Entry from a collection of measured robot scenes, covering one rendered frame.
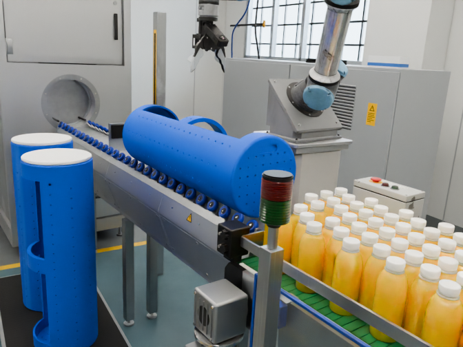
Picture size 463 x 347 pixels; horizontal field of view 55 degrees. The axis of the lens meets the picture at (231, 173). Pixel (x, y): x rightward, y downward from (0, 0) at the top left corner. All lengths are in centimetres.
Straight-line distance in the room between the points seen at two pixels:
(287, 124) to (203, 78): 525
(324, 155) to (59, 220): 113
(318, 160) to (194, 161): 58
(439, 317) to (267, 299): 33
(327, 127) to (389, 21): 250
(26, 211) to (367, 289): 174
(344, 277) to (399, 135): 208
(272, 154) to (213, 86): 570
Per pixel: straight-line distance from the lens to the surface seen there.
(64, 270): 204
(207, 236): 159
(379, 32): 441
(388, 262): 101
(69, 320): 216
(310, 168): 189
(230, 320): 125
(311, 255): 115
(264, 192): 88
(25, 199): 237
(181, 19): 689
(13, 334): 247
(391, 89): 300
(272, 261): 93
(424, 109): 323
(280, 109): 189
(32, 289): 256
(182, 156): 165
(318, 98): 172
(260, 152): 145
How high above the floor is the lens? 148
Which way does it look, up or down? 15 degrees down
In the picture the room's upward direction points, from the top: 3 degrees clockwise
